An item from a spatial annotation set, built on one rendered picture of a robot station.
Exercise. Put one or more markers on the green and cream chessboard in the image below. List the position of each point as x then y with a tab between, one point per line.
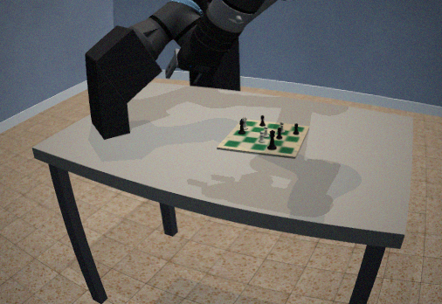
288	146

